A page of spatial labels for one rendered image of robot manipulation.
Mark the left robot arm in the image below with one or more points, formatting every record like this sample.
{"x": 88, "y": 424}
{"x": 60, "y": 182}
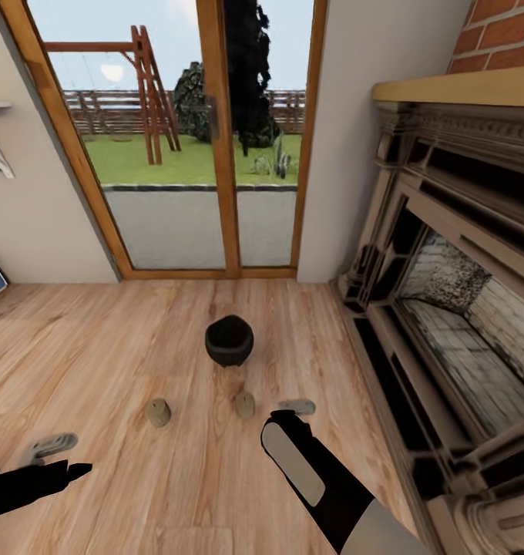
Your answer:
{"x": 33, "y": 479}

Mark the wood fireplace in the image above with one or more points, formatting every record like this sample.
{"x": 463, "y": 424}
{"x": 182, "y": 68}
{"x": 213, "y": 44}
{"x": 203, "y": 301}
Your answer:
{"x": 433, "y": 306}

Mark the pillar candle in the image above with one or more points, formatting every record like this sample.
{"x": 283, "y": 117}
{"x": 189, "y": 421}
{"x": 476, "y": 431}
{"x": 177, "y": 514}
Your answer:
{"x": 158, "y": 412}
{"x": 245, "y": 405}

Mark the countertop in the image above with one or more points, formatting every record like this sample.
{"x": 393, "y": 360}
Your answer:
{"x": 501, "y": 87}

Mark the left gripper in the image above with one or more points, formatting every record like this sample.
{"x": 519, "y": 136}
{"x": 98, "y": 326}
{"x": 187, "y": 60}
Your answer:
{"x": 36, "y": 482}

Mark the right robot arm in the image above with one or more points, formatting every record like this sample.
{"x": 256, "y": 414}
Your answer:
{"x": 353, "y": 521}

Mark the cauldron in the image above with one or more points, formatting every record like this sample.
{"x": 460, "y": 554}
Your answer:
{"x": 229, "y": 341}

